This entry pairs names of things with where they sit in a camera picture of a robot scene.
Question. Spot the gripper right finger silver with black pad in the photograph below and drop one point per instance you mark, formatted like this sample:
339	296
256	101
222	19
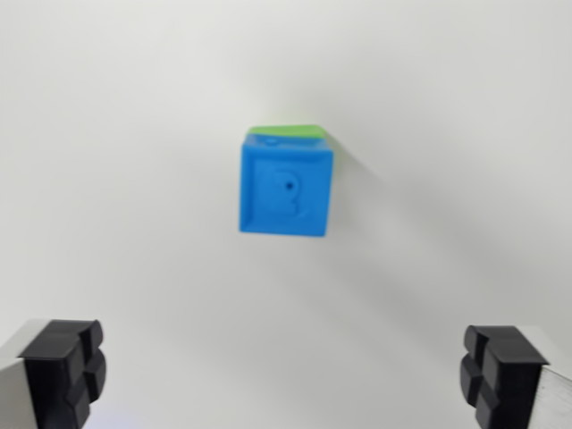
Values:
509	380

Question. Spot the gripper left finger silver with black pad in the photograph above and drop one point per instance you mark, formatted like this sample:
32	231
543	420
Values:
49	380

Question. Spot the green plastic cube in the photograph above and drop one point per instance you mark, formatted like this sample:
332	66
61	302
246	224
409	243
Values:
286	130

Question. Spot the blue plastic cube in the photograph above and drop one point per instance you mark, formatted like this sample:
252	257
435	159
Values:
277	201

